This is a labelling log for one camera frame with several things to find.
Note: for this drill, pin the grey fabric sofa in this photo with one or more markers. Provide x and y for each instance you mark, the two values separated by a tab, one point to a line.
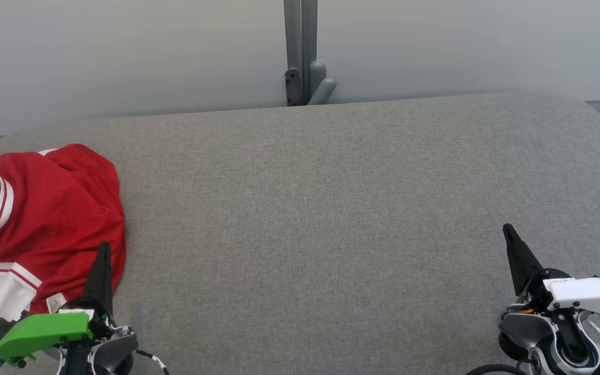
331	208

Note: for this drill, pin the grey metal wall post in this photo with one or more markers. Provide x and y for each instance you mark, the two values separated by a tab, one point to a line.
300	41

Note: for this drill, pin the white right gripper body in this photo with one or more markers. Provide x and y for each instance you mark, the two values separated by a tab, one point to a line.
586	294

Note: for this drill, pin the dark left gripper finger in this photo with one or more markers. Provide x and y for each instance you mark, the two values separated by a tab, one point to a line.
101	276

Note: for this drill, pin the red tank top white trim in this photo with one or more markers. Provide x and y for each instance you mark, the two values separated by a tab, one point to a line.
60	198

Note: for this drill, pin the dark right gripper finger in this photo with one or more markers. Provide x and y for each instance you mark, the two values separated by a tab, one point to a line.
521	260

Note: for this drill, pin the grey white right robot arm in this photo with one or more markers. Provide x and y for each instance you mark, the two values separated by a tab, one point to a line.
565	349

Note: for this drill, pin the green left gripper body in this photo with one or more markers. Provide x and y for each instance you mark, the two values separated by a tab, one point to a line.
45	333

